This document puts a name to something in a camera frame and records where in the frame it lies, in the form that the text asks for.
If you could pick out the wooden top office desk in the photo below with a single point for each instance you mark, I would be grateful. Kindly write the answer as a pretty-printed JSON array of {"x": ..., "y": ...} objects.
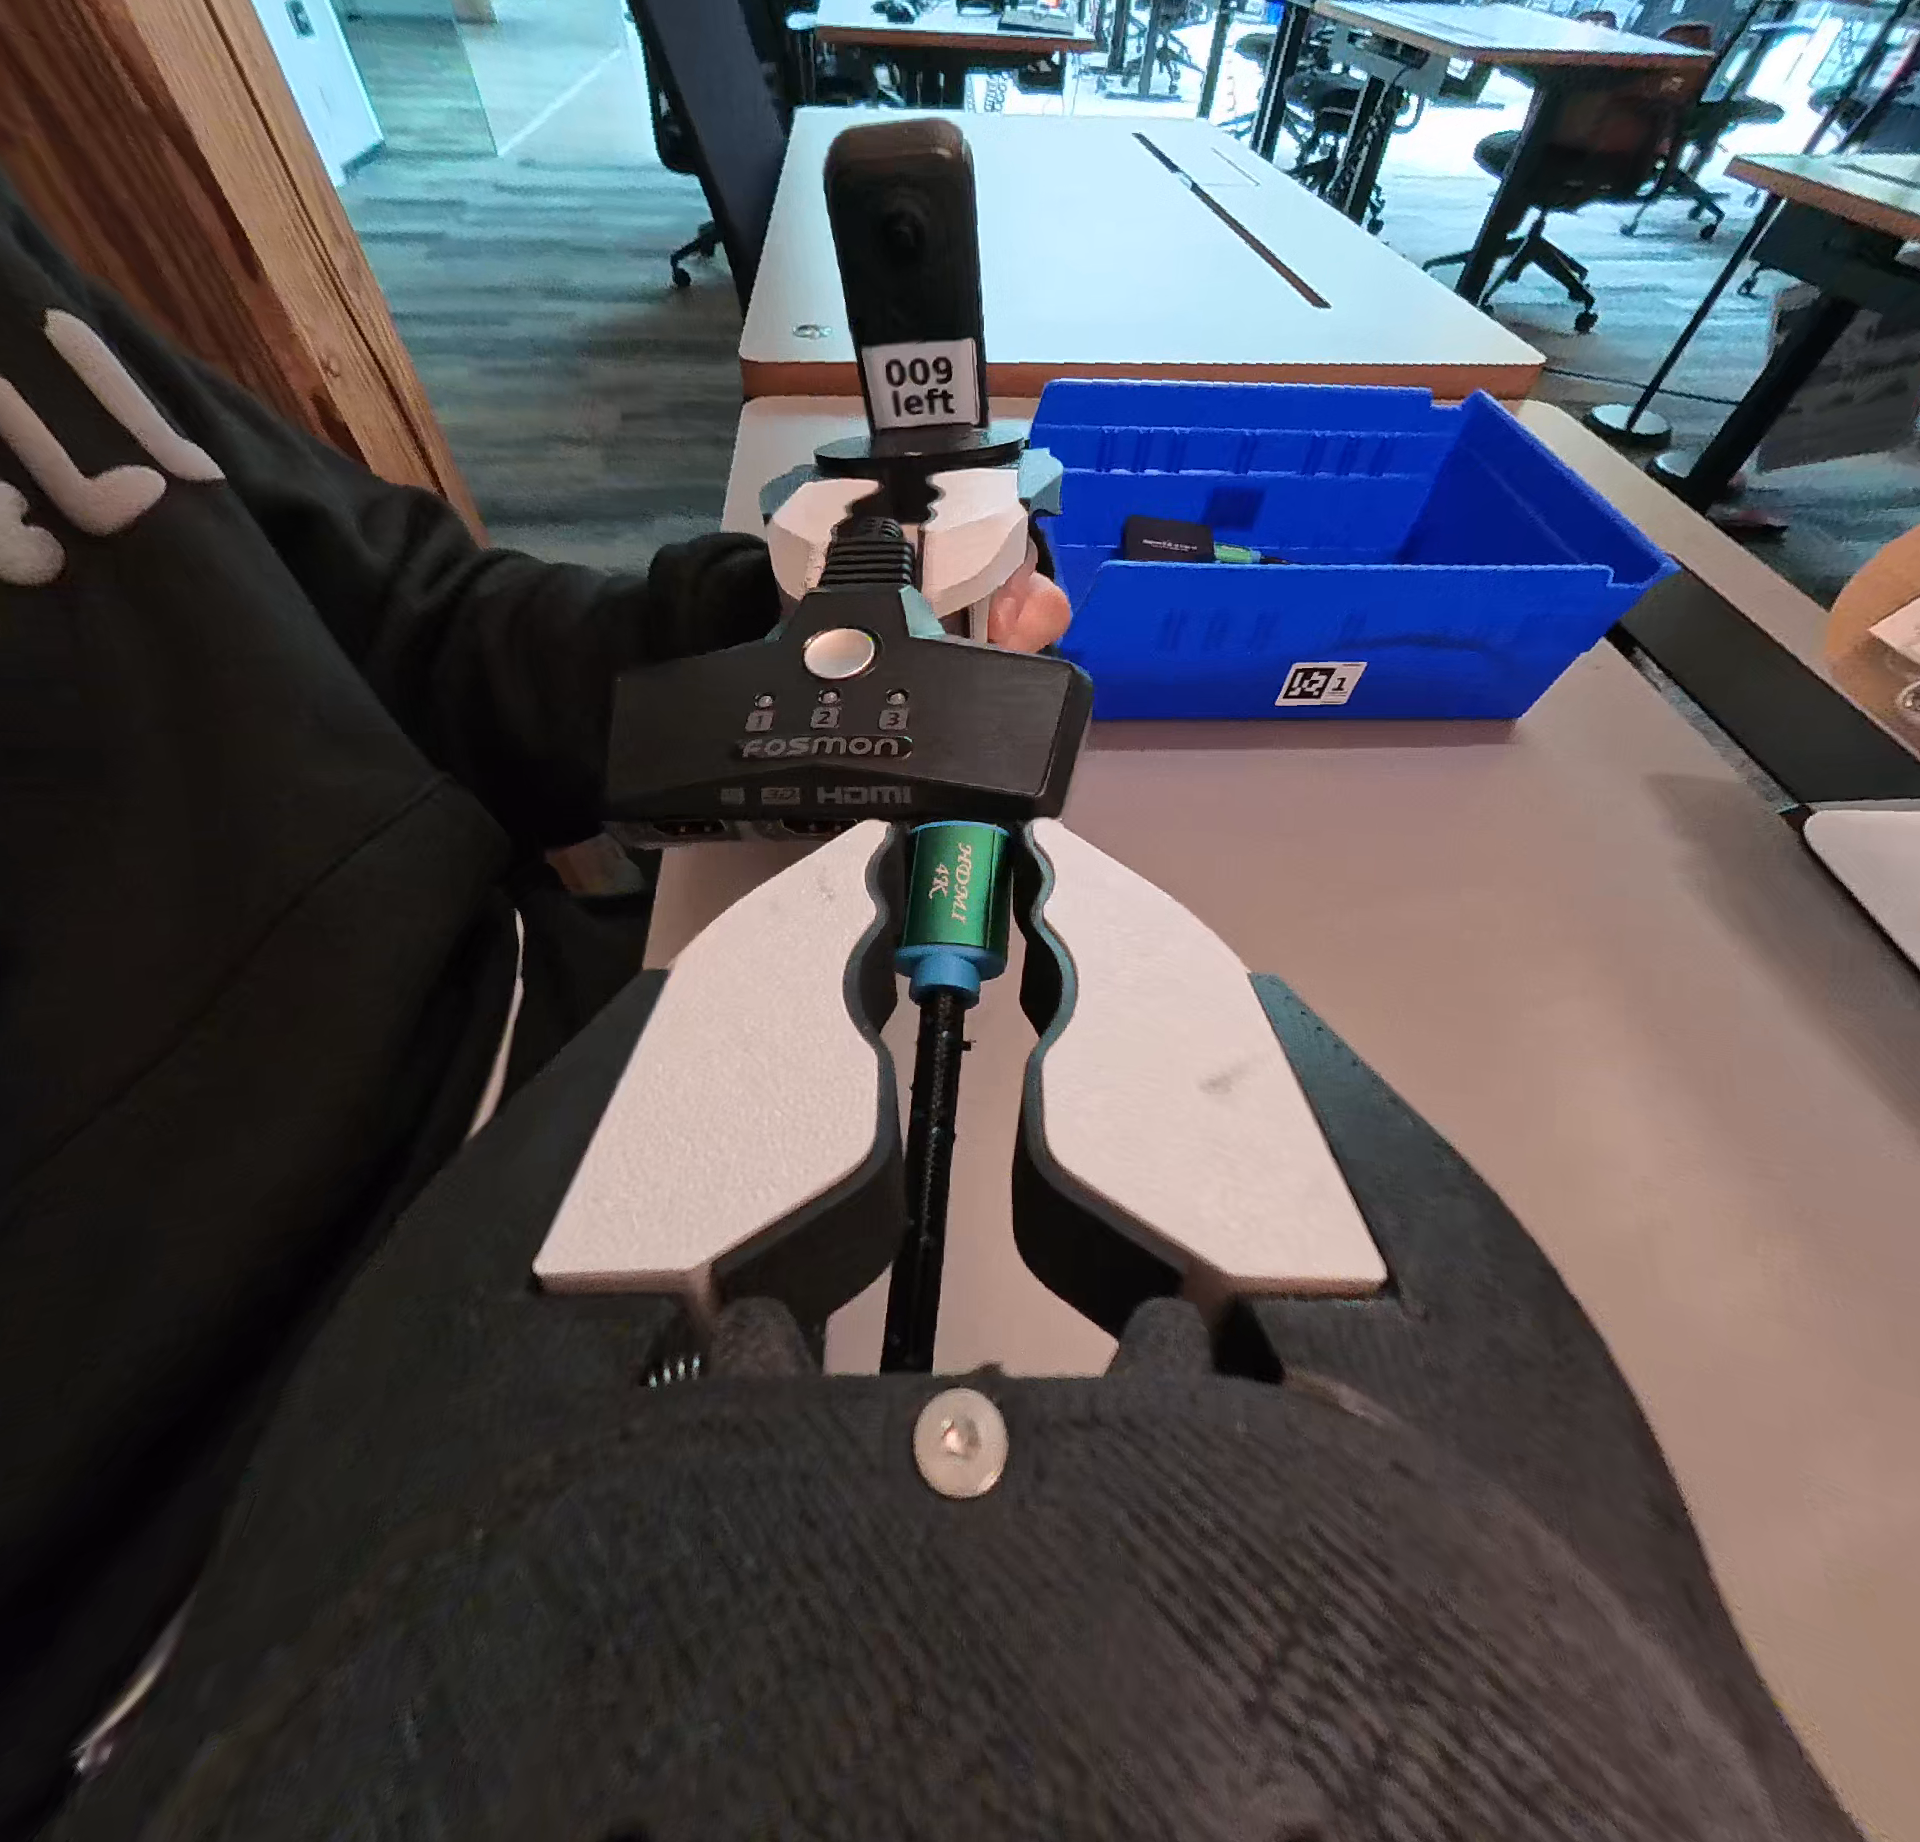
[
  {"x": 1830, "y": 185},
  {"x": 1501, "y": 34},
  {"x": 931, "y": 27}
]

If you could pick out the small black box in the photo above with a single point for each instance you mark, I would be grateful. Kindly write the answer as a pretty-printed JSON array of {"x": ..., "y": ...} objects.
[{"x": 1171, "y": 540}]

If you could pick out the white table wood edge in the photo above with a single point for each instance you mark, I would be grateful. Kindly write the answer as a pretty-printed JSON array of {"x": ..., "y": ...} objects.
[{"x": 1081, "y": 237}]

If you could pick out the person's left hand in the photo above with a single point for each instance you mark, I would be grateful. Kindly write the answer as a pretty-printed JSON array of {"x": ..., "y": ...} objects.
[{"x": 1033, "y": 612}]

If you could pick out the blue plastic bin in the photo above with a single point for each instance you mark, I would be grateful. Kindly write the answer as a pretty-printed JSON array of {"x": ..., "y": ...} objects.
[{"x": 1351, "y": 627}]

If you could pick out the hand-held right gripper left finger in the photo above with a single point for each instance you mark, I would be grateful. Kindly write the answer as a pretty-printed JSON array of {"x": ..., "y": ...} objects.
[{"x": 735, "y": 1107}]

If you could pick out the person's black hoodie torso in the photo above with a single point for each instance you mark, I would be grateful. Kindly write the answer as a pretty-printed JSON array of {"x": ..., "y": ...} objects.
[{"x": 224, "y": 896}]

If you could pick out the grey desk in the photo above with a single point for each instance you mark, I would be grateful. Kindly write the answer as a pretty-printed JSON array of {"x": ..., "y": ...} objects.
[{"x": 1501, "y": 1003}]

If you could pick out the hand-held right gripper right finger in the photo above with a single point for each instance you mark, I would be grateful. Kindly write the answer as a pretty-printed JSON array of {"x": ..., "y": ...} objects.
[{"x": 1184, "y": 1107}]

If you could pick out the cardboard piece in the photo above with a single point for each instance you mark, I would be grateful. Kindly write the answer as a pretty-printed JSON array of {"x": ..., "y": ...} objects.
[{"x": 1875, "y": 627}]

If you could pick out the black video switch box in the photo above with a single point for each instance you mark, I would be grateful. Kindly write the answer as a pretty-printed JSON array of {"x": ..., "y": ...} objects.
[{"x": 841, "y": 733}]

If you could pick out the person's left forearm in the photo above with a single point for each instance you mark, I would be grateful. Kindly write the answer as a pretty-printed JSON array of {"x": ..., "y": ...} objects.
[{"x": 570, "y": 673}]

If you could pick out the black office chair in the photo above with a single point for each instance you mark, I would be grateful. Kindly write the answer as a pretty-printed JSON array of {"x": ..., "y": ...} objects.
[
  {"x": 705, "y": 87},
  {"x": 1710, "y": 57},
  {"x": 1545, "y": 171}
]

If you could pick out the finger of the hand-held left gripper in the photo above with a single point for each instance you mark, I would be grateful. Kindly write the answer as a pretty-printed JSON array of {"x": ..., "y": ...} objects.
[
  {"x": 799, "y": 537},
  {"x": 982, "y": 537}
]

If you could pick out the white flat board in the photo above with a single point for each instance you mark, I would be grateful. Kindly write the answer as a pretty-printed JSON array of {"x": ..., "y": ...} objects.
[{"x": 1875, "y": 867}]

